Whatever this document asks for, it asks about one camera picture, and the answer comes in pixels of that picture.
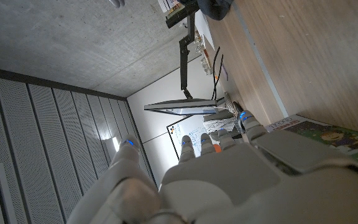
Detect dark navy shorts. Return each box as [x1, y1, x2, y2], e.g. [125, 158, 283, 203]
[178, 0, 234, 21]

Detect black cable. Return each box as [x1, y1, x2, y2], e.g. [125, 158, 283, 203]
[211, 46, 221, 100]
[214, 54, 225, 100]

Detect black computer monitor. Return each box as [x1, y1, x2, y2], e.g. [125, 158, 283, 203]
[144, 98, 226, 116]

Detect white paper sheet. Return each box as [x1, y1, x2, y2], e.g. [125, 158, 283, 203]
[194, 10, 216, 51]

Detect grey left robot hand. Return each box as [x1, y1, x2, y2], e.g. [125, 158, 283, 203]
[67, 110, 358, 224]

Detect whiteboard with black frame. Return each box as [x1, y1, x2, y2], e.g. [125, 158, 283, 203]
[166, 114, 213, 161]

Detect colourful printed box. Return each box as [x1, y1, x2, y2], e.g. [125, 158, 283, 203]
[157, 0, 181, 14]

